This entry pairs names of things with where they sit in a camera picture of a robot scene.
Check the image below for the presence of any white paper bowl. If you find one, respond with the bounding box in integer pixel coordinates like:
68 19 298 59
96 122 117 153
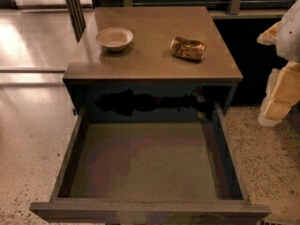
96 27 133 52

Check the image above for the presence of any grey drawer cabinet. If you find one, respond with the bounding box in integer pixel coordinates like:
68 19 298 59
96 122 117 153
63 7 243 114

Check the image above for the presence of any crushed orange can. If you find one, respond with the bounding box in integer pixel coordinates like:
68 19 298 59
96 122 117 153
171 37 206 61

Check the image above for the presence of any open grey top drawer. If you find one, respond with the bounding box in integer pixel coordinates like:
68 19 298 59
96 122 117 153
30 107 271 225

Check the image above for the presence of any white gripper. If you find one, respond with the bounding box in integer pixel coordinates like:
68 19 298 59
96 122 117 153
257 0 300 127

